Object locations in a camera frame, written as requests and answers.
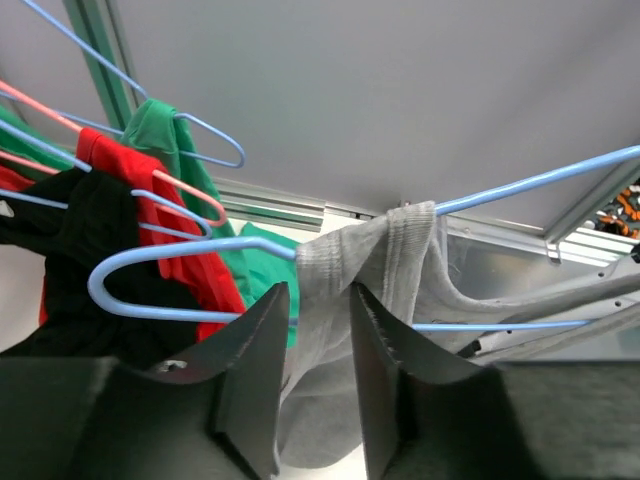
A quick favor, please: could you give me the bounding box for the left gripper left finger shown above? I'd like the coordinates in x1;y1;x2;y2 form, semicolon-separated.
1;283;289;479

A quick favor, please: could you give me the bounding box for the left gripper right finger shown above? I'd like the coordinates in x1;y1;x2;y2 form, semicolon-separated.
350;284;639;480

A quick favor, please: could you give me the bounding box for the black tank top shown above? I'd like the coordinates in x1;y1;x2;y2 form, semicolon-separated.
0;167;206;369

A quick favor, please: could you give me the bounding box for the blue hanger with grey top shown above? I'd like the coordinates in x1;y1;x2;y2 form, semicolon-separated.
88;145;639;324

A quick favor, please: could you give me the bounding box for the grey tank top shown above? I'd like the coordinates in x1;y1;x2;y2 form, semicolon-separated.
277;200;640;470

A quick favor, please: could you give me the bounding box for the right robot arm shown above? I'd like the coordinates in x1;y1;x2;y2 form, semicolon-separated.
429;247;639;364

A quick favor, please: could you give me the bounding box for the red tank top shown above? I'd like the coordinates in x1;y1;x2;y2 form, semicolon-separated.
1;141;246;325

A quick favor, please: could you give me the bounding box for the green tank top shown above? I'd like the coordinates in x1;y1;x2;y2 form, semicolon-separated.
0;98;302;347

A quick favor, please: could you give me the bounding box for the blue hanger with red top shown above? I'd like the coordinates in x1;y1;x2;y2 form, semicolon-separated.
0;120;92;172

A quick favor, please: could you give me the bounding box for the pink hanger with green top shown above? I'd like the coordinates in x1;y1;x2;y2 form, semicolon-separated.
1;81;227;227

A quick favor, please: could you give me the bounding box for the empty blue wire hanger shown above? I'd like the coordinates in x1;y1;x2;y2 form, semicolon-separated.
25;1;246;169

